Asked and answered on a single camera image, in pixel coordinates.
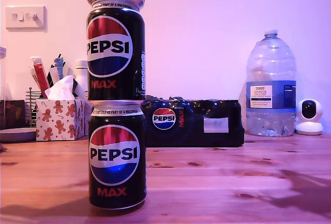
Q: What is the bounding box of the blue sachet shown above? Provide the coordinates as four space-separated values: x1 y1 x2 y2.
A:
53 54 65 79

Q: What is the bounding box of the beige sachet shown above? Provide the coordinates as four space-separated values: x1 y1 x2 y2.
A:
28 66 41 90

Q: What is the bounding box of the black Pepsi Max multipack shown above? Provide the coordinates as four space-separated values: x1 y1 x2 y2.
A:
141 95 245 147

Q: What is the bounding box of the dark wooden box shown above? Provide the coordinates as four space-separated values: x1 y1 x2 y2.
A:
4 99 26 129

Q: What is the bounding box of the wire sachet holder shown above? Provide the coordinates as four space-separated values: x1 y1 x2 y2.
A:
25 86 43 127

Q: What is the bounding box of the white tissue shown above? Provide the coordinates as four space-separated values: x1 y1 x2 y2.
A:
44 75 76 100

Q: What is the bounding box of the small white round camera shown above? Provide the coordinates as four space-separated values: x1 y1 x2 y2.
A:
294 99 324 136

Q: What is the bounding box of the white sachet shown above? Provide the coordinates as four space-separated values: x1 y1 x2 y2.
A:
48 65 61 86

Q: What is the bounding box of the large clear water bottle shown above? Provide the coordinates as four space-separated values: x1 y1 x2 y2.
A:
245 29 297 137

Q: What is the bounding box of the gingerbread print tissue box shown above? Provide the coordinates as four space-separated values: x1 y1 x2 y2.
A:
35 98 86 141

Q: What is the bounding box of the white wall switch plate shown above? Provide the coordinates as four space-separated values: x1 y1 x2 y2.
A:
5 6 48 32

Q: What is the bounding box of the white bottle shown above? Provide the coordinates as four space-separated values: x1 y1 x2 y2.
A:
74 59 88 100

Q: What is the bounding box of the white printed carton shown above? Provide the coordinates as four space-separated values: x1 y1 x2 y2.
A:
84 99 90 136

